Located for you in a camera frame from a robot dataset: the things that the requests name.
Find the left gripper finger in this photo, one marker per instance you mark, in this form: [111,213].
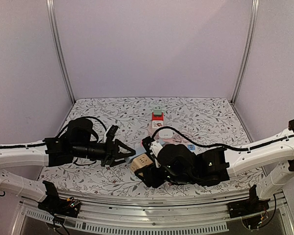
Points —
[113,161]
[122,150]

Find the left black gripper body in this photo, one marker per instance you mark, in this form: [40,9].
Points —
[106,154]

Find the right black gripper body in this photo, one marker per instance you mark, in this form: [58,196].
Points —
[149,177]

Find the grey-blue power strip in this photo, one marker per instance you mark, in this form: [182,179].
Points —
[139,151]

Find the beige cube socket adapter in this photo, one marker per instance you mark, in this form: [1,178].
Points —
[140,162]

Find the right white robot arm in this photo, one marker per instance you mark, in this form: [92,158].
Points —
[220,162]

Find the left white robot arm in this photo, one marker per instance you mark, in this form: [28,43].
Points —
[49,152]

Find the white square plug adapter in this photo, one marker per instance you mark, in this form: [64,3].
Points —
[165,134]

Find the red cube socket adapter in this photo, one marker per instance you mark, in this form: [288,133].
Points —
[156,117]

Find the white cartoon cube adapter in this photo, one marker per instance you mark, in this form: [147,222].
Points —
[156,124]

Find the mint green cube adapter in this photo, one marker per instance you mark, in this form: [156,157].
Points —
[157,111]

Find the aluminium front rail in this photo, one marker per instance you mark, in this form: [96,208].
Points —
[189,215]

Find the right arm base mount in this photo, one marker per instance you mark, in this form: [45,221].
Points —
[247,206]

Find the right aluminium frame post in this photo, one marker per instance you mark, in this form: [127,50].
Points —
[247,50]

